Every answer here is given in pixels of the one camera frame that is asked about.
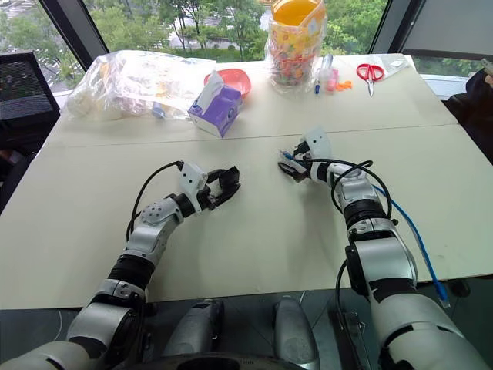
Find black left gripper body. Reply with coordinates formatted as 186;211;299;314
196;179;225;212

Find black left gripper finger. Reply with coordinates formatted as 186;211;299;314
206;166;241;187
210;182;243;210

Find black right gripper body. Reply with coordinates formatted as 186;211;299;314
299;150;314;183

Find blue Ethernet cable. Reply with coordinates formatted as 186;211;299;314
282;151;451;308

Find purple tissue box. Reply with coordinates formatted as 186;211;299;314
187;70;244;139

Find pink plastic bowl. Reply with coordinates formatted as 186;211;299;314
203;68;252;98

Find bag of colourful items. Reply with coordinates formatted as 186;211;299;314
264;0;329;94

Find small clear plastic sleeve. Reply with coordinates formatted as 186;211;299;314
376;52;410;77

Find dark rounded grey shape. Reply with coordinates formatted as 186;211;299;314
163;298;225;358
273;295;321;362

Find clear plastic bag with goods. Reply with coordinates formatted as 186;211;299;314
65;49;217;121

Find dark window pillar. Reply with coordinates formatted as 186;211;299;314
37;0;110;71
367;0;427;55

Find black bag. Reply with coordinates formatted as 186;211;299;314
445;68;493;165

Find black chair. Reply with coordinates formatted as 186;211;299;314
0;126;42;217

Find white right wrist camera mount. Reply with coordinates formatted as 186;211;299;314
302;126;333;160

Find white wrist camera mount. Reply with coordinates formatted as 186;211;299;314
177;161;210;215
302;126;333;160

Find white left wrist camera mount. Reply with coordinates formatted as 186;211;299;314
177;161;210;215

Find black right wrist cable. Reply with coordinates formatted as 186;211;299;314
304;156;398;228

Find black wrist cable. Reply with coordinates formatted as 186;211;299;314
126;160;184;242
304;156;398;228

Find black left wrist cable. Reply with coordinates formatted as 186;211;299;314
126;160;184;242

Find red handled scissors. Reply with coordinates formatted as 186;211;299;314
355;62;384;98

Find black right upper arm cable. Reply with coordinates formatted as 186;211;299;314
334;260;350;314

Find black metal bracket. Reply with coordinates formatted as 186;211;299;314
327;306;373;370

